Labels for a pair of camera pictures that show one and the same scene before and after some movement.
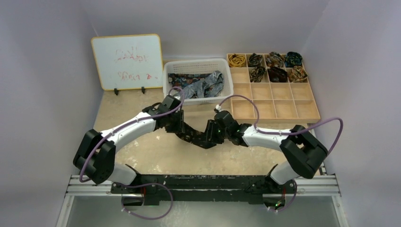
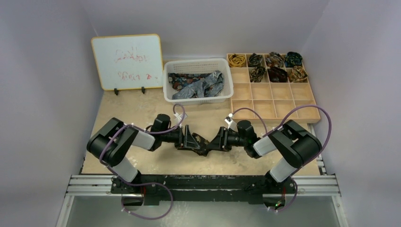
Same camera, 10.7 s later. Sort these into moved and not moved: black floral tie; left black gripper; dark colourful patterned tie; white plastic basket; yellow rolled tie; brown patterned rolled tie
Moved: left black gripper; black floral tie
Not moved: white plastic basket; brown patterned rolled tie; yellow rolled tie; dark colourful patterned tie
